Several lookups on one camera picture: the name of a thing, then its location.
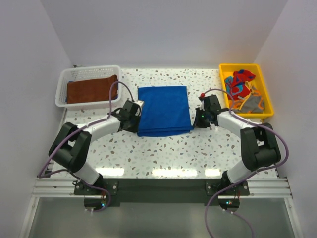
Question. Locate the grey cloth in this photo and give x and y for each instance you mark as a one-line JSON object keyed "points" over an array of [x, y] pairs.
{"points": [[253, 104]]}

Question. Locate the brown towel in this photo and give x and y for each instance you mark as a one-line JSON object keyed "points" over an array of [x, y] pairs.
{"points": [[91, 90]]}

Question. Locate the red and blue cloth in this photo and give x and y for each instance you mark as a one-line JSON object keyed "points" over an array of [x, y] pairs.
{"points": [[238, 84]]}

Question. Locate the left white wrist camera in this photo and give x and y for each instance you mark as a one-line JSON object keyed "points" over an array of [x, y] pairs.
{"points": [[140, 105]]}

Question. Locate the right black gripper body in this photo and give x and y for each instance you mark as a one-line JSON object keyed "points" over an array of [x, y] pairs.
{"points": [[202, 120]]}

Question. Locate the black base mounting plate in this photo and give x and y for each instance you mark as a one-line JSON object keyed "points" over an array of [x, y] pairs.
{"points": [[154, 190]]}

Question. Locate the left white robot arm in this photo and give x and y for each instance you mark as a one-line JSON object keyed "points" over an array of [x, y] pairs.
{"points": [[71, 146]]}

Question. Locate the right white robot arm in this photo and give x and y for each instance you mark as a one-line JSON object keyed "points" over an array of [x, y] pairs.
{"points": [[259, 147]]}

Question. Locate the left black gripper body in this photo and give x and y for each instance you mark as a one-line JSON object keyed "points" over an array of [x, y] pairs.
{"points": [[133, 124]]}

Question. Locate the white plastic laundry basket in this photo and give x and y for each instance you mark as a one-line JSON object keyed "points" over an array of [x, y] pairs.
{"points": [[80, 74]]}

